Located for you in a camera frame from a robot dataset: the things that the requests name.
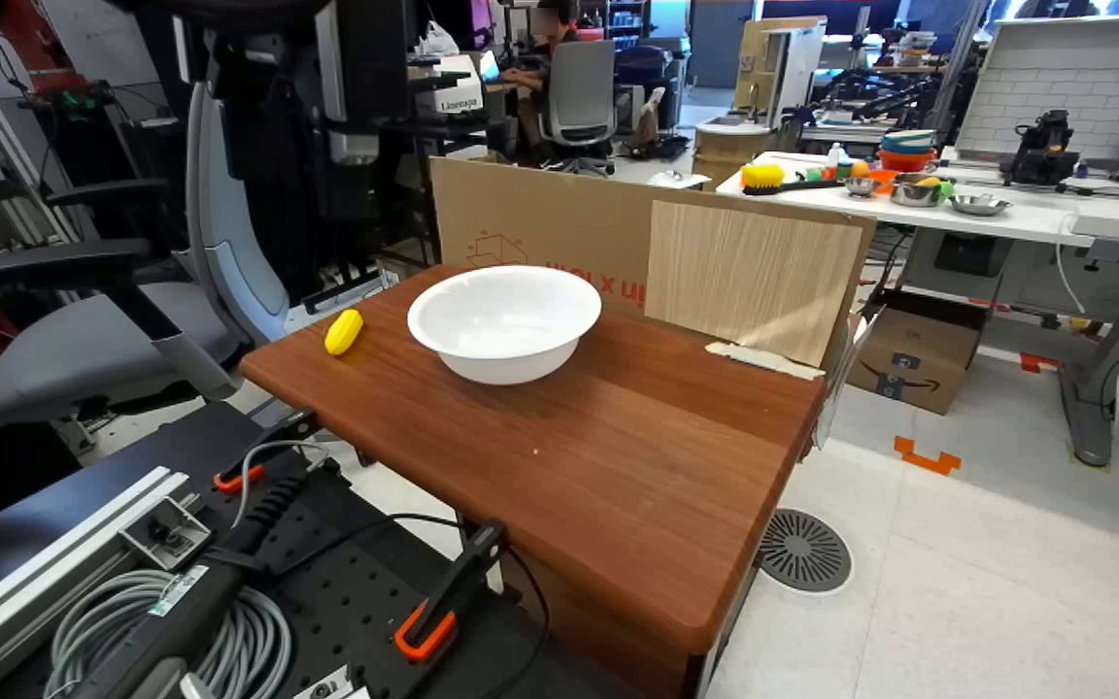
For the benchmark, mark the yellow corn toy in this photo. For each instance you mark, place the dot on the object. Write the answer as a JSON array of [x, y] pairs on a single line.
[[343, 331]]

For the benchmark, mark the white bowl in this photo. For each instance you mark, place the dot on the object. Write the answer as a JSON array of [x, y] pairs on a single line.
[[507, 324]]

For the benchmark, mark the yellow toy on table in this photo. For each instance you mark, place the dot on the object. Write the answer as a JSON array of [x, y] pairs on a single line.
[[765, 178]]

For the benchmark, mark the cardboard box panel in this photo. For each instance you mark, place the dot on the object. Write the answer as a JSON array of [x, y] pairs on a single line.
[[521, 217]]

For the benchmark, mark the grey swivel chair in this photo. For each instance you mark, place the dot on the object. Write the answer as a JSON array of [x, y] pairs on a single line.
[[581, 102]]

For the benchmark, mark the round floor drain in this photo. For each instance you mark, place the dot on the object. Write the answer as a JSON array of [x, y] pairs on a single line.
[[806, 555]]

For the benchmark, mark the brown cardboard box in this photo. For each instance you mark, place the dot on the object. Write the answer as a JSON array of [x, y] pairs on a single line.
[[919, 353]]

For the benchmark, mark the white background table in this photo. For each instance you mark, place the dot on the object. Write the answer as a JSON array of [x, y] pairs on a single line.
[[1042, 221]]

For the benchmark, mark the orange floor tape marker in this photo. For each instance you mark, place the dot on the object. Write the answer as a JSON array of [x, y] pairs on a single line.
[[915, 456]]

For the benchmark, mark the grey office chair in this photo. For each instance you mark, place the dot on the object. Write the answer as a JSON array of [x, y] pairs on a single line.
[[134, 324]]

